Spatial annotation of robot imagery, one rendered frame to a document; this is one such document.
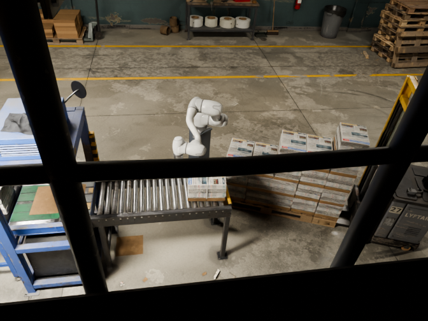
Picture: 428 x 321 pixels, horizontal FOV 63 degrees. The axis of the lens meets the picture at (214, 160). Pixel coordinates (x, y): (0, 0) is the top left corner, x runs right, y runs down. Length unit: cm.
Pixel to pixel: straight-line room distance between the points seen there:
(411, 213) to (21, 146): 380
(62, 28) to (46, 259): 645
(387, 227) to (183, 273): 235
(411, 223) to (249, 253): 182
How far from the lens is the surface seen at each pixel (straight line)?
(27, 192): 386
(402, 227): 449
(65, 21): 916
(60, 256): 370
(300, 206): 440
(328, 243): 447
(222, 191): 338
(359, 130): 405
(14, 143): 292
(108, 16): 1009
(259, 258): 410
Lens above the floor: 331
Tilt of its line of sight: 39 degrees down
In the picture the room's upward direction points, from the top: 5 degrees clockwise
